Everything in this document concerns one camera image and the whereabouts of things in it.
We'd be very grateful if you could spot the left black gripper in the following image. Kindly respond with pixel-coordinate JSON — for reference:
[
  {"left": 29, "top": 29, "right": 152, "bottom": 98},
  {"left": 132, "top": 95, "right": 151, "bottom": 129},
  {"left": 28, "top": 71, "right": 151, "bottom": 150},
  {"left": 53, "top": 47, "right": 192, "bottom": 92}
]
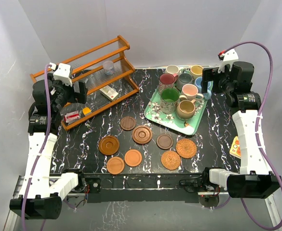
[{"left": 47, "top": 73, "right": 87, "bottom": 111}]

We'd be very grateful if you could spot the orange wooden shelf rack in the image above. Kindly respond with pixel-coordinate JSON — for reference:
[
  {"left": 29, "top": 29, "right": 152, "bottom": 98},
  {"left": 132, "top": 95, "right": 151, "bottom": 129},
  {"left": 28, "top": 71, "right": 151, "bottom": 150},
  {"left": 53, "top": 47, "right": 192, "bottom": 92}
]
[{"left": 30, "top": 35, "right": 139, "bottom": 130}]

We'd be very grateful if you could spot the brown stoneware mug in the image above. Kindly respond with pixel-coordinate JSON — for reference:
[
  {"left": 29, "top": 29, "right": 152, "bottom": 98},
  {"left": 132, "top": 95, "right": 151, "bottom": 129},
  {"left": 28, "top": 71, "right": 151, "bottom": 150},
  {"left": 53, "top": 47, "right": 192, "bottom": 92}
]
[{"left": 176, "top": 100, "right": 196, "bottom": 120}]

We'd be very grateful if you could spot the dark walnut coaster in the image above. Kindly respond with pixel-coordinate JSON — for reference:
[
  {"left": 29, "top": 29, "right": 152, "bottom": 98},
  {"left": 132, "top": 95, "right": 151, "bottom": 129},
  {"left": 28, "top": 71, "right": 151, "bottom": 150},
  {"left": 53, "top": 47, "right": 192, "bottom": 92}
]
[
  {"left": 156, "top": 134, "right": 174, "bottom": 150},
  {"left": 120, "top": 116, "right": 136, "bottom": 131}
]

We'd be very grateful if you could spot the orange ringed wooden saucer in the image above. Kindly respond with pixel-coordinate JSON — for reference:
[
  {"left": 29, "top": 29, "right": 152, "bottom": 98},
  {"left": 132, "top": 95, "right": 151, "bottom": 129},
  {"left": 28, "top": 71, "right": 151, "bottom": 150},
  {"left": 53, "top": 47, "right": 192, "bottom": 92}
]
[{"left": 98, "top": 135, "right": 120, "bottom": 155}]

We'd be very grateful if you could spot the green floral tray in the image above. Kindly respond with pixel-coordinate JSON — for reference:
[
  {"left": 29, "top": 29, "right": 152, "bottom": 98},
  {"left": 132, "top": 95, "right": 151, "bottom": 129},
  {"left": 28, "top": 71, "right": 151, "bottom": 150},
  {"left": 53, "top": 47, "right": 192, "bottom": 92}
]
[{"left": 144, "top": 68, "right": 214, "bottom": 136}]

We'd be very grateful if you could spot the brown ringed wooden saucer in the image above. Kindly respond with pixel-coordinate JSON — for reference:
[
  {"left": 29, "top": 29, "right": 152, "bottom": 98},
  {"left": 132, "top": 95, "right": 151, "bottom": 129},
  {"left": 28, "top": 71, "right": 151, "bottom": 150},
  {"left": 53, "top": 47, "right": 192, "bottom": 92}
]
[{"left": 132, "top": 126, "right": 152, "bottom": 144}]

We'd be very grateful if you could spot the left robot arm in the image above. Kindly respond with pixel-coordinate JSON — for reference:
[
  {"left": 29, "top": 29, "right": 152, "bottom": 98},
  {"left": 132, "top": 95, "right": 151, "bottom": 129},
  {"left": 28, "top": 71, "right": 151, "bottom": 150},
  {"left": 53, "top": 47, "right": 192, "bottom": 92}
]
[{"left": 9, "top": 78, "right": 88, "bottom": 219}]

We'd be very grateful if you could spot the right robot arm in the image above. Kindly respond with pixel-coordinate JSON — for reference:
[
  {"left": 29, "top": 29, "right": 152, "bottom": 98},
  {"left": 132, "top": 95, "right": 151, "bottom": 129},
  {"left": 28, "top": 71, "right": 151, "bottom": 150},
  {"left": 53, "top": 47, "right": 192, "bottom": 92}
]
[{"left": 201, "top": 61, "right": 281, "bottom": 199}]

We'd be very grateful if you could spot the clear plastic cup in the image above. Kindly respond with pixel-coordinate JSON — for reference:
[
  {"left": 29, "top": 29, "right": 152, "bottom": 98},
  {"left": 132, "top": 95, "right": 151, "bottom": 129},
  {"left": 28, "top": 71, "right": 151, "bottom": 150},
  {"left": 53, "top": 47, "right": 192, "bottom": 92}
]
[{"left": 103, "top": 60, "right": 115, "bottom": 76}]

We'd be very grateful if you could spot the light wood coaster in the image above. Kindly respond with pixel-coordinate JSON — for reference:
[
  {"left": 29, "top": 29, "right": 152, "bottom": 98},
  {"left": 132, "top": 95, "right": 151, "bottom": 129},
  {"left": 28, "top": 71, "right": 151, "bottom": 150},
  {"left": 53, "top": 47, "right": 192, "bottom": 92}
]
[
  {"left": 124, "top": 149, "right": 142, "bottom": 167},
  {"left": 107, "top": 157, "right": 125, "bottom": 175}
]

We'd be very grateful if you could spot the woven rattan coaster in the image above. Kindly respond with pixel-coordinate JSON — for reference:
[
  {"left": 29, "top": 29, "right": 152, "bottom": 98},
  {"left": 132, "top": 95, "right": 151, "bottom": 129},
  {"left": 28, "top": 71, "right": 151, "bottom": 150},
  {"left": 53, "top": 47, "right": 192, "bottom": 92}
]
[
  {"left": 161, "top": 151, "right": 181, "bottom": 170},
  {"left": 176, "top": 139, "right": 197, "bottom": 159}
]

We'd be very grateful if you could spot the yellow mug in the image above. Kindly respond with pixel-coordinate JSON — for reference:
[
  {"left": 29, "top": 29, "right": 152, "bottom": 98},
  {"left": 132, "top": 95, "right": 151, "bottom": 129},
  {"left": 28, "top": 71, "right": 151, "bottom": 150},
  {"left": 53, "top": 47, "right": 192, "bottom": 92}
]
[{"left": 190, "top": 65, "right": 203, "bottom": 78}]

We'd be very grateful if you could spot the blue mug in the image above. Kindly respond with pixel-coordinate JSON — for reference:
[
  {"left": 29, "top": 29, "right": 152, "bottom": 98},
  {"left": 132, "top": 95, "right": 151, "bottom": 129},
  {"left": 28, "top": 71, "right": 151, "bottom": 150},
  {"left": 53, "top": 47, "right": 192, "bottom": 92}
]
[{"left": 194, "top": 77, "right": 213, "bottom": 100}]

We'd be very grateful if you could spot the yellow grey block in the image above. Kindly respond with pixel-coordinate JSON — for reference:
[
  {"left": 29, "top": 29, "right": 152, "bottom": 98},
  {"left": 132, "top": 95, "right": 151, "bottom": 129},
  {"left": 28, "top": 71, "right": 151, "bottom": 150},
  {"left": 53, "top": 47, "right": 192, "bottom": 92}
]
[{"left": 82, "top": 107, "right": 92, "bottom": 116}]

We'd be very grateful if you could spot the red white small box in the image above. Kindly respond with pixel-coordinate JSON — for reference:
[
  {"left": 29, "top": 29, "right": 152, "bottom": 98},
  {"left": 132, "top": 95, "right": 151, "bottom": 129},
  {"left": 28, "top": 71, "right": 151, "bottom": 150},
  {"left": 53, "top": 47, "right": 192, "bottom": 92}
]
[{"left": 64, "top": 111, "right": 81, "bottom": 124}]

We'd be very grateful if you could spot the grey mug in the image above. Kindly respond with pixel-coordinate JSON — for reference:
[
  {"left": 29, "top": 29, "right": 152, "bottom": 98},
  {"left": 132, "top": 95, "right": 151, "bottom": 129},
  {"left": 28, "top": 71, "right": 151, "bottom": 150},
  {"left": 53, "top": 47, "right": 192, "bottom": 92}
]
[{"left": 176, "top": 73, "right": 194, "bottom": 91}]

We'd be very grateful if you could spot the pale pink mug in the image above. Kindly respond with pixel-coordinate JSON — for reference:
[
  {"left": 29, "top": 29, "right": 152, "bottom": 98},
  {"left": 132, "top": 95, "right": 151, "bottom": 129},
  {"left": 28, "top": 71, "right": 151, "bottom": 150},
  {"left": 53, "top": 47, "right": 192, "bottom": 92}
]
[{"left": 179, "top": 84, "right": 204, "bottom": 101}]

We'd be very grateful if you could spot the white green small box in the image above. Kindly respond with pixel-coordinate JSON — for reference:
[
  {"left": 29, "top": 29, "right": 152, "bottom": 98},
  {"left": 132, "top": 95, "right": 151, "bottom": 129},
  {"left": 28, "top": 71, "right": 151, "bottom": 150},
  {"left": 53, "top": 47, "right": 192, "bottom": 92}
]
[{"left": 99, "top": 86, "right": 119, "bottom": 101}]

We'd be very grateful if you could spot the white cream mug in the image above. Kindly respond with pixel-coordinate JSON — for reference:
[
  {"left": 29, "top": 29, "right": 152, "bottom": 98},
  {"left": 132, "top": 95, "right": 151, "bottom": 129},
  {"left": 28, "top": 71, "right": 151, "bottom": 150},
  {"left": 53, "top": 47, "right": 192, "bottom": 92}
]
[{"left": 165, "top": 65, "right": 180, "bottom": 75}]

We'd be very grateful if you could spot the pink halloween mug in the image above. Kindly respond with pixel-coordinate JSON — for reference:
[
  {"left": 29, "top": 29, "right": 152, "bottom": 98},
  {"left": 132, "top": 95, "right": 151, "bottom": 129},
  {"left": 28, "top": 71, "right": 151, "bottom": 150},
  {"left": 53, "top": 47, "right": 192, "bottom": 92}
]
[{"left": 158, "top": 73, "right": 178, "bottom": 94}]

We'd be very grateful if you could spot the green inside mug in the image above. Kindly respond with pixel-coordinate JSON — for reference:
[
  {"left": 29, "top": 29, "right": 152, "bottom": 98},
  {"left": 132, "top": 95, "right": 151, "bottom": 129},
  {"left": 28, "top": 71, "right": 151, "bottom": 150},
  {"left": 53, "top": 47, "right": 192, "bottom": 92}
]
[{"left": 160, "top": 88, "right": 187, "bottom": 114}]

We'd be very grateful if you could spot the colourful card box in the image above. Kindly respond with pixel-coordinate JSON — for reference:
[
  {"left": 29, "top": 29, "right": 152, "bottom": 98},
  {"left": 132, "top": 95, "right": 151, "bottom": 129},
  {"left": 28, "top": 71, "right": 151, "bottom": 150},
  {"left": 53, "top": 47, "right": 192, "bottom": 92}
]
[{"left": 229, "top": 136, "right": 241, "bottom": 159}]

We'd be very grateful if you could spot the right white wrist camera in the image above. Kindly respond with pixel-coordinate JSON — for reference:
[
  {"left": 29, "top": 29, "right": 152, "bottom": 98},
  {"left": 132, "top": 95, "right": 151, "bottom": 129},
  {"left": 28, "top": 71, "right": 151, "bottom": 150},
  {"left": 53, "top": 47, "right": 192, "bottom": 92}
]
[{"left": 218, "top": 49, "right": 239, "bottom": 73}]

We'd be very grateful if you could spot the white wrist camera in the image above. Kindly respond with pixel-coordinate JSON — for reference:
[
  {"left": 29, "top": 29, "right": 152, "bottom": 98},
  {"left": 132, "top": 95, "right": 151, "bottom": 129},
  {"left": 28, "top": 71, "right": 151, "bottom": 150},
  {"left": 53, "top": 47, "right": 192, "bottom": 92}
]
[
  {"left": 218, "top": 49, "right": 239, "bottom": 73},
  {"left": 53, "top": 63, "right": 73, "bottom": 87}
]

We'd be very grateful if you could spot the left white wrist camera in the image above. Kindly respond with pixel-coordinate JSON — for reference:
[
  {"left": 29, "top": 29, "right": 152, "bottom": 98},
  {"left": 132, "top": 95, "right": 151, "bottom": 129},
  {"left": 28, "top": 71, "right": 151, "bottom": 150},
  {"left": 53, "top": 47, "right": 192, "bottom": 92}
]
[{"left": 53, "top": 63, "right": 73, "bottom": 87}]

